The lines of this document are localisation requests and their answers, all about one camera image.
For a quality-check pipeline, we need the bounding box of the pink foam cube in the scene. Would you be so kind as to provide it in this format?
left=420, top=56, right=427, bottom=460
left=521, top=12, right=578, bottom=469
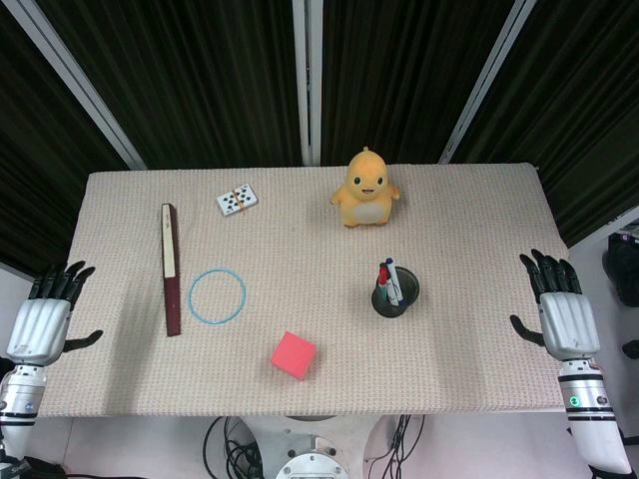
left=271, top=330, right=319, bottom=382

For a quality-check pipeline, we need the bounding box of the dark red folded fan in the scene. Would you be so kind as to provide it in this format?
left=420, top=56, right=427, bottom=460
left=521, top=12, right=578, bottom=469
left=160, top=202, right=183, bottom=338

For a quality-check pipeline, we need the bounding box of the banded playing card deck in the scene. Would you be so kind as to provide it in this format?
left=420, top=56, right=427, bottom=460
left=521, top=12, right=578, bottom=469
left=216, top=183, right=262, bottom=218

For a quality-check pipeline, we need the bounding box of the black pleated curtain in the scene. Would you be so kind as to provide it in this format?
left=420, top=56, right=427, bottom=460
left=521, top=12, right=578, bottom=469
left=450, top=0, right=639, bottom=248
left=35, top=0, right=306, bottom=170
left=0, top=0, right=129, bottom=273
left=319, top=0, right=516, bottom=167

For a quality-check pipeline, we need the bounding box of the light blue thin ring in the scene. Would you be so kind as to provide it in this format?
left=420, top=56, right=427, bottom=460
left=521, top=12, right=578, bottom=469
left=187, top=267, right=248, bottom=326

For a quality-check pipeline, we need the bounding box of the black mesh pen holder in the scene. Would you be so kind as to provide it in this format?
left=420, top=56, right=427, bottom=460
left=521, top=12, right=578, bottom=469
left=370, top=265, right=421, bottom=319

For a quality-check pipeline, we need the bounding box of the black bag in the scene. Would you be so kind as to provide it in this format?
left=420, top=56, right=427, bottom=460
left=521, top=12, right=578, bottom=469
left=601, top=233, right=639, bottom=308

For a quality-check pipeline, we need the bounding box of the white marker with blue cap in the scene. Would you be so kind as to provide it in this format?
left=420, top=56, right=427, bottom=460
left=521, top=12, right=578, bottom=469
left=386, top=255, right=404, bottom=306

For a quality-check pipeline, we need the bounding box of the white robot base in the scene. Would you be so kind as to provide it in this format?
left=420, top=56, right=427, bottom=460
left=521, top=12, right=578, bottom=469
left=238, top=413, right=401, bottom=479

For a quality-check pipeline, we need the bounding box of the beige woven tablecloth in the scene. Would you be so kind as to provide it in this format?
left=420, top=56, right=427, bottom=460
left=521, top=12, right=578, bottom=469
left=37, top=162, right=580, bottom=419

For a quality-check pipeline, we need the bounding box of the white frame post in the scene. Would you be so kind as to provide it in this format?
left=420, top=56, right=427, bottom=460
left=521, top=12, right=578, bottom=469
left=440, top=0, right=539, bottom=165
left=292, top=0, right=324, bottom=167
left=8, top=0, right=148, bottom=171

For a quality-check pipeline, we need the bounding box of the yellow plush dinosaur toy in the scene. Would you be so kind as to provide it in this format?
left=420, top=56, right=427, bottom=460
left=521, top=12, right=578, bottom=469
left=329, top=145, right=402, bottom=230

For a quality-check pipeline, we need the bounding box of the green marker with red cap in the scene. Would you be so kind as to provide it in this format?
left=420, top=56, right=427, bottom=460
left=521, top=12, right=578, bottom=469
left=375, top=263, right=391, bottom=302

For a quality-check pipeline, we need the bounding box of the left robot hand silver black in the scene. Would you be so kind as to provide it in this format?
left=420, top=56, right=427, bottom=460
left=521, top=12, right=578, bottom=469
left=5, top=260, right=105, bottom=368

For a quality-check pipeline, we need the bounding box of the black cable bundle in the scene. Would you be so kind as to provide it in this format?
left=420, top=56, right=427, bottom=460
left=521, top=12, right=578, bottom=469
left=369, top=413, right=426, bottom=471
left=202, top=415, right=262, bottom=479

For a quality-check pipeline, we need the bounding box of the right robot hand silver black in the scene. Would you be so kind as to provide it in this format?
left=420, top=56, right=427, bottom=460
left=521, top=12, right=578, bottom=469
left=508, top=248, right=602, bottom=361

